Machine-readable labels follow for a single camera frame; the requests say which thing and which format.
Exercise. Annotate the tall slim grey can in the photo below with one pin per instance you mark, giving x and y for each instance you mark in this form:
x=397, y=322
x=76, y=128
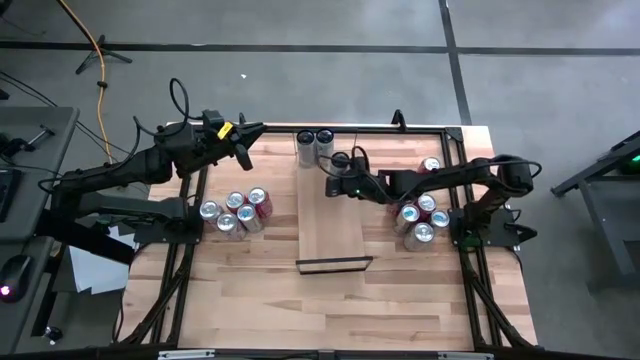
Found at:
x=324, y=142
x=340, y=161

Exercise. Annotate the small black knob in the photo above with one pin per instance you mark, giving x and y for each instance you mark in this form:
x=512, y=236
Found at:
x=52, y=334

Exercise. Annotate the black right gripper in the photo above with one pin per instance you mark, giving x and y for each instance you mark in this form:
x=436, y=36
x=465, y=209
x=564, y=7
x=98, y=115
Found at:
x=365, y=187

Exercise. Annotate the white paper sheets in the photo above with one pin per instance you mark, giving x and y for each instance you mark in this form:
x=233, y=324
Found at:
x=95, y=270

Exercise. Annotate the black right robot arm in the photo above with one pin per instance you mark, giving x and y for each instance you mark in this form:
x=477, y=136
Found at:
x=450, y=175

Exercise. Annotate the yellow tape tag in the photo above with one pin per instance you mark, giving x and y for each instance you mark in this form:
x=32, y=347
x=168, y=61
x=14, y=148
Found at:
x=226, y=131

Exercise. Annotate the dark grey cart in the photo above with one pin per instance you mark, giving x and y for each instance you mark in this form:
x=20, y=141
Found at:
x=610, y=210

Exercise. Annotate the black table clamp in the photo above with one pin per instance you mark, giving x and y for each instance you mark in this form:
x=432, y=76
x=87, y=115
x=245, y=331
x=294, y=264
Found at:
x=242, y=119
x=398, y=117

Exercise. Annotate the silver edge bracket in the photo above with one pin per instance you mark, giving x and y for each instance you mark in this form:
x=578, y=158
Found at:
x=465, y=356
x=186, y=354

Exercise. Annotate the black tripod base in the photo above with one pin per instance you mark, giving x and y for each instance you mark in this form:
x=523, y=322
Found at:
x=101, y=47

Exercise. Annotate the grey desk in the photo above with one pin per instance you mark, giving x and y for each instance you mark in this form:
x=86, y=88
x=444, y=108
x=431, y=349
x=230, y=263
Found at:
x=25, y=325

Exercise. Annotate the black keyboard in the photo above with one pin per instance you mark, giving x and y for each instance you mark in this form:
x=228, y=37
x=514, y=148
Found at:
x=6, y=192

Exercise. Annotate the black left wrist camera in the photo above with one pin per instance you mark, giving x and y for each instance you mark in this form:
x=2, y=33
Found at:
x=212, y=120

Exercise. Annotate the black aluminium table frame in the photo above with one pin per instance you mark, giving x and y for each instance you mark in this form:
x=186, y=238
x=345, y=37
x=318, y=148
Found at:
x=400, y=130

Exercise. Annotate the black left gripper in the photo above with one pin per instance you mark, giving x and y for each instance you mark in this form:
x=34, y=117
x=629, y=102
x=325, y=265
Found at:
x=215, y=145

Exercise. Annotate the black computer mouse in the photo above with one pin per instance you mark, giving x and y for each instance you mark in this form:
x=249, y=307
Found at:
x=14, y=277

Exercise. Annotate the tall white leaf-print can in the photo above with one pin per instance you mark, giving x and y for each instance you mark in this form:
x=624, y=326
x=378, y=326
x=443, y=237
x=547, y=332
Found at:
x=305, y=145

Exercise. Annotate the grey side table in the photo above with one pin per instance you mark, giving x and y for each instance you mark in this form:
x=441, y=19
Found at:
x=47, y=165

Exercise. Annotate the black support beam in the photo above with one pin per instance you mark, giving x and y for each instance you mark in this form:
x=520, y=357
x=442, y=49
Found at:
x=85, y=240

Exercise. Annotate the slim silver blue can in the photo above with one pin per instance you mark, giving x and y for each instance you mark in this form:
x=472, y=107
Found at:
x=440, y=218
x=248, y=217
x=409, y=214

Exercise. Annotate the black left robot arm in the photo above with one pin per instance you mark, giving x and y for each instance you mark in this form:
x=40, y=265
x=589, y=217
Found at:
x=125, y=170

